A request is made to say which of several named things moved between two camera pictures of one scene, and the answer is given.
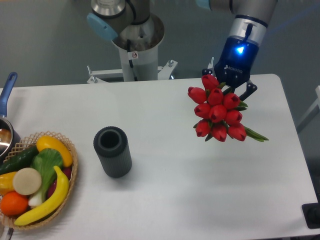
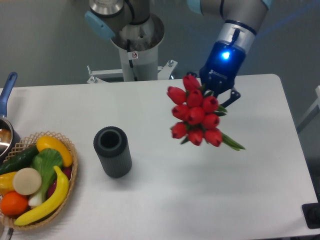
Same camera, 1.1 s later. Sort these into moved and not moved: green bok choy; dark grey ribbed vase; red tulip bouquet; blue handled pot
Moved: red tulip bouquet
Not moved: dark grey ribbed vase; blue handled pot; green bok choy
